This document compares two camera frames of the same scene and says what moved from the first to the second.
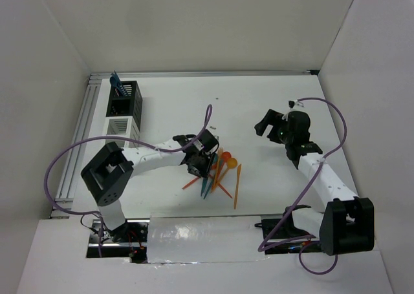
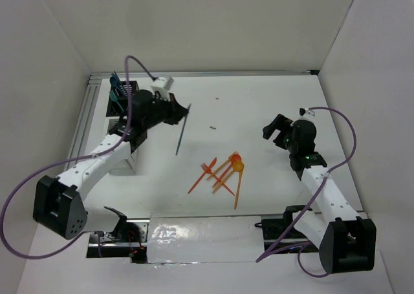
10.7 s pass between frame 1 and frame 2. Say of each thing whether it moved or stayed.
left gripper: moved
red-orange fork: moved
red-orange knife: moved
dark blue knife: stayed
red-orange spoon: moved
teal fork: moved
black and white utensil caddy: stayed
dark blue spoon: stayed
